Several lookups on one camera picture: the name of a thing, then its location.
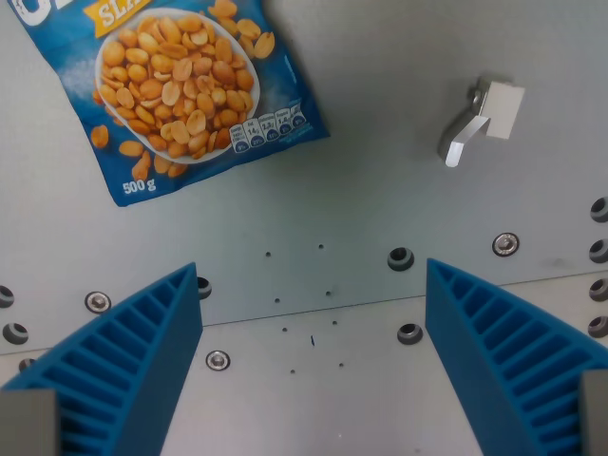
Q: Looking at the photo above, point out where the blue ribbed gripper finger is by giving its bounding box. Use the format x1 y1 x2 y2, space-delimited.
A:
424 257 608 456
0 261 205 456

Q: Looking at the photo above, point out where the silver hex socket screw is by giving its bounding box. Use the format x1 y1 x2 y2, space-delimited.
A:
85 290 113 314
205 349 232 372
491 232 521 257

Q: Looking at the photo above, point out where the blue peanut bag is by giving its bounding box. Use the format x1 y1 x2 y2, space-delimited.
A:
9 0 332 208

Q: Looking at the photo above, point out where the white metal bracket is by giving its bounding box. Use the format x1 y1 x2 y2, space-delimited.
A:
437 75 526 169

